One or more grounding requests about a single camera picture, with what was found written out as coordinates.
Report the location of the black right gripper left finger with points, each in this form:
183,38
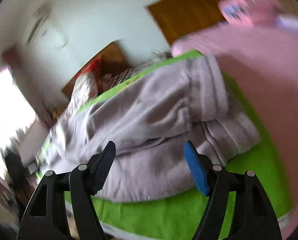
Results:
45,215

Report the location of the lilac grey pants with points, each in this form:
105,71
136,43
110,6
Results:
149,122

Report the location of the black chair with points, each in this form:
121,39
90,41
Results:
18,176

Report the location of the bright window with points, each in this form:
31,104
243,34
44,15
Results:
16,114

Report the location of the pink floral quilt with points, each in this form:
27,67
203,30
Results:
85,88

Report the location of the pink bed sheet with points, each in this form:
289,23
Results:
264,63

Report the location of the checkered bed sheet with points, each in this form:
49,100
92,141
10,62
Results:
123,76

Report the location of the red pillow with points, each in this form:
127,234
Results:
93,67

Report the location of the white air conditioner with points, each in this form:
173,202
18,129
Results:
39,17

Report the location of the pink folded quilt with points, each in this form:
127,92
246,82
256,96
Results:
257,13

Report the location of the brown padded headboard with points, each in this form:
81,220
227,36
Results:
177,18

